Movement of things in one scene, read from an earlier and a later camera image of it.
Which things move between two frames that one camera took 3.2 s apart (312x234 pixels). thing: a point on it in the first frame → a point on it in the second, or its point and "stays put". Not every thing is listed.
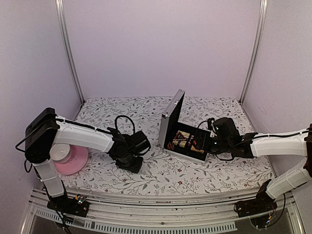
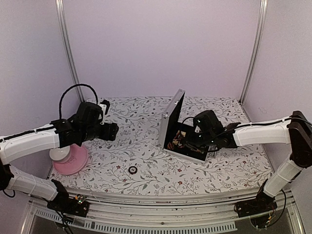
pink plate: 78,159 stays put
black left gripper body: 128,164 → 91,133
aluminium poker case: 180,139 stays put
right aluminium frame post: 262,19 stays put
